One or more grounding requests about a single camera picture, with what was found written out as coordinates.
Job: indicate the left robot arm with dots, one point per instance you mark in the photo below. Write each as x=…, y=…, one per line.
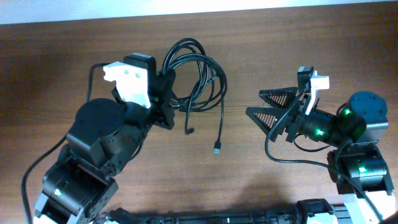
x=105, y=136

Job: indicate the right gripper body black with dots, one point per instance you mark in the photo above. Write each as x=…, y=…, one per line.
x=296, y=117

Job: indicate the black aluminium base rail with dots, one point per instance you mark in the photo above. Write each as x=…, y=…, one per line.
x=304, y=211

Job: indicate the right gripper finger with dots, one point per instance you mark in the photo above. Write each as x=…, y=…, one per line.
x=279, y=98
x=265, y=118

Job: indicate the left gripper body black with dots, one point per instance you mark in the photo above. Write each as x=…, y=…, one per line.
x=159, y=111

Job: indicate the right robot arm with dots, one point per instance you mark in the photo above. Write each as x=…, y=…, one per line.
x=355, y=164

